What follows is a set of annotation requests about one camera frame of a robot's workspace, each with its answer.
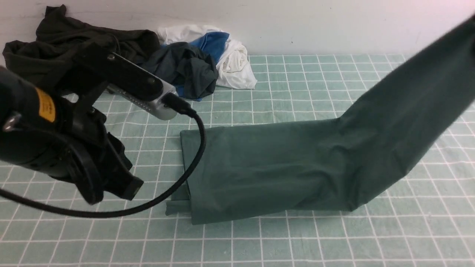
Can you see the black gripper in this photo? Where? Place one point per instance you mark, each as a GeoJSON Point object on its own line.
{"type": "Point", "coordinates": [96, 160]}

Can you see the green long-sleeve top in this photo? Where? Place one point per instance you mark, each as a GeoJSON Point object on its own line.
{"type": "Point", "coordinates": [337, 164]}

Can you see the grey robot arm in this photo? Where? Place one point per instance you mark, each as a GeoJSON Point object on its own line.
{"type": "Point", "coordinates": [30, 136]}

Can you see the dark grey crumpled garment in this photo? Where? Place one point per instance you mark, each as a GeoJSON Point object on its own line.
{"type": "Point", "coordinates": [164, 64]}

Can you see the dark olive crumpled garment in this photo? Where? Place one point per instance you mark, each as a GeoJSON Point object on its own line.
{"type": "Point", "coordinates": [59, 37]}

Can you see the white crumpled garment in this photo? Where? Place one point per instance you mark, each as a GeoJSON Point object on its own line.
{"type": "Point", "coordinates": [234, 67]}

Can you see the blue crumpled garment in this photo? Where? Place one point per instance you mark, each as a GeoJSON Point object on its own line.
{"type": "Point", "coordinates": [213, 44]}

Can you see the green checkered tablecloth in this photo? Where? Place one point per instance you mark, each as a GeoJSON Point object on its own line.
{"type": "Point", "coordinates": [425, 220]}

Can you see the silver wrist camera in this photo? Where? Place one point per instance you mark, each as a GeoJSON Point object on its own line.
{"type": "Point", "coordinates": [126, 79]}

